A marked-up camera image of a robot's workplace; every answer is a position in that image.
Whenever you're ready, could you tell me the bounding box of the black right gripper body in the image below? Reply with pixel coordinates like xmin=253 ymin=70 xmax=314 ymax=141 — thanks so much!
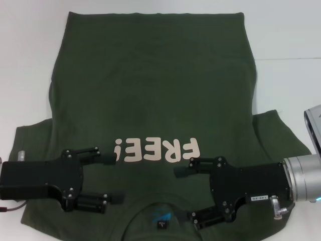
xmin=209 ymin=157 xmax=292 ymax=219

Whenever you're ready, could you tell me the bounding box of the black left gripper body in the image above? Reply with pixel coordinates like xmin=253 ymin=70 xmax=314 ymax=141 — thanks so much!
xmin=0 ymin=150 xmax=85 ymax=211

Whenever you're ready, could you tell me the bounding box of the dark green printed t-shirt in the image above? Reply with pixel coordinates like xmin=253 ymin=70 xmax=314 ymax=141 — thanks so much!
xmin=10 ymin=11 xmax=311 ymax=241

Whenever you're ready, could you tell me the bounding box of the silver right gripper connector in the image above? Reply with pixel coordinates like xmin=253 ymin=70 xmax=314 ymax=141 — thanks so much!
xmin=270 ymin=197 xmax=289 ymax=221

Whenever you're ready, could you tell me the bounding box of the dark left arm cable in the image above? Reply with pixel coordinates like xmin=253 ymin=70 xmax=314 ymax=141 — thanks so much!
xmin=0 ymin=201 xmax=26 ymax=214

